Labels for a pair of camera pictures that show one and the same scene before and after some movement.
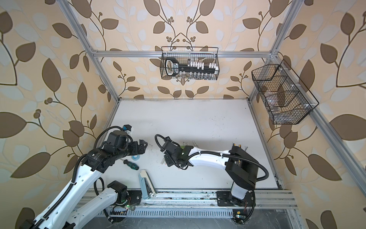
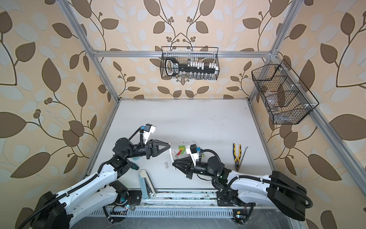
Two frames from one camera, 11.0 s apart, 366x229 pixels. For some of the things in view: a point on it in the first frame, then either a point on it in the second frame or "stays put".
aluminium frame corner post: (70, 15) stays put
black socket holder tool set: (195, 70) stays put
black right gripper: (168, 162) to (188, 170)
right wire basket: (285, 98) stays put
